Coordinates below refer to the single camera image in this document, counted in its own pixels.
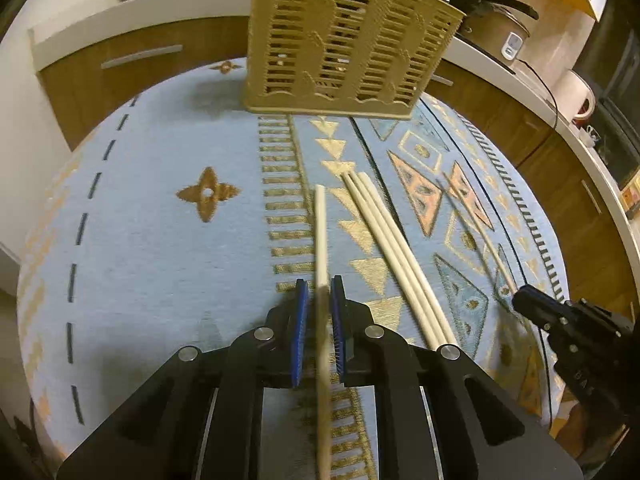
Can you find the black power cable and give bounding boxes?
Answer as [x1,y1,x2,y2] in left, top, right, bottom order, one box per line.
[514,57,561,131]

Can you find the patterned blue table mat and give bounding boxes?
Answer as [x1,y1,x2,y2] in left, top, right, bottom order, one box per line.
[17,58,567,456]

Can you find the wooden base cabinets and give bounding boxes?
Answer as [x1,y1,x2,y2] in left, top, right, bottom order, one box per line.
[37,16,639,312]

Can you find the beige rice cooker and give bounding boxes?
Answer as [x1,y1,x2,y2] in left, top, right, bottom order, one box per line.
[458,4,530,68]

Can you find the wooden chopstick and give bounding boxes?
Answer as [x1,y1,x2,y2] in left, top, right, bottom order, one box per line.
[341,172,440,349]
[347,171,446,348]
[354,172,458,344]
[314,184,332,480]

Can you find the dark window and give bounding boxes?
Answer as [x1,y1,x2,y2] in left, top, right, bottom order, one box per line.
[574,0,639,188]

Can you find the white electric kettle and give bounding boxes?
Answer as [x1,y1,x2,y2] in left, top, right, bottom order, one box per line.
[552,70,597,124]

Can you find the beige slotted utensil basket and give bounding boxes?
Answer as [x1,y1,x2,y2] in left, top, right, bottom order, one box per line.
[244,0,465,119]

